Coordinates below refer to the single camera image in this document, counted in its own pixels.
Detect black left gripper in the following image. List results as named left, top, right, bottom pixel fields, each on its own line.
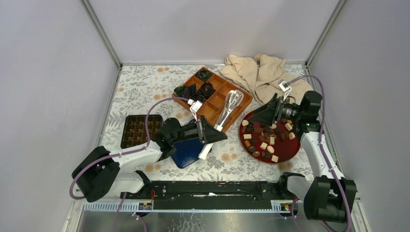
left=170, top=116, right=228, bottom=145

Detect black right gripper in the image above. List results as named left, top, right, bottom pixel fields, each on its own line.
left=250, top=93, right=303, bottom=127

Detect silver serving tongs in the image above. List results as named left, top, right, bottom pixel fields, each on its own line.
left=198, top=89, right=245, bottom=161

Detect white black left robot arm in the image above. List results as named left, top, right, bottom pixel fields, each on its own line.
left=70, top=116, right=228, bottom=203

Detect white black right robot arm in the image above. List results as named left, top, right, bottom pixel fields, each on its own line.
left=248, top=90, right=357, bottom=224

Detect blue chocolate tin box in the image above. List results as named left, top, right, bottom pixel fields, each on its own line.
left=120, top=114, right=163, bottom=149

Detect blue tin lid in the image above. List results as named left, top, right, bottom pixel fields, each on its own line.
left=171, top=138, right=205, bottom=169

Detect red round tray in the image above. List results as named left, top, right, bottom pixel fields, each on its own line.
left=238, top=113, right=301, bottom=164

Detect beige crumpled cloth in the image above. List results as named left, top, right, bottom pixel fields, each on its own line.
left=220, top=54, right=296, bottom=105

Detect orange wooden divided box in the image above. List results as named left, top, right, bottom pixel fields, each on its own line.
left=181, top=67, right=253, bottom=132

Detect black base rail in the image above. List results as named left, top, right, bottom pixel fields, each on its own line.
left=120, top=181, right=294, bottom=200

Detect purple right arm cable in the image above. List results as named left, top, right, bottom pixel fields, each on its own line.
left=286, top=74, right=353, bottom=232

